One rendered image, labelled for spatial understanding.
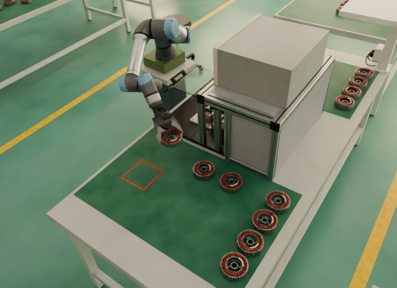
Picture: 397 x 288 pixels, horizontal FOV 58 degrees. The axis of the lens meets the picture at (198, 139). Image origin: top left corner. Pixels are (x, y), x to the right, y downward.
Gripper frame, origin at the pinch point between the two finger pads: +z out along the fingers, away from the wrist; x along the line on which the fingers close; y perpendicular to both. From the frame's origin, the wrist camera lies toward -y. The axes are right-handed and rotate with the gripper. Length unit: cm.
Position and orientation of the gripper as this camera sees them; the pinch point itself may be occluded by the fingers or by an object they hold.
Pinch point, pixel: (172, 138)
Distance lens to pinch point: 183.7
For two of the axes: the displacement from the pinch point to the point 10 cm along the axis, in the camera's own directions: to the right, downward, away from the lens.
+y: -3.4, 0.7, 9.4
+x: -8.5, 4.0, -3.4
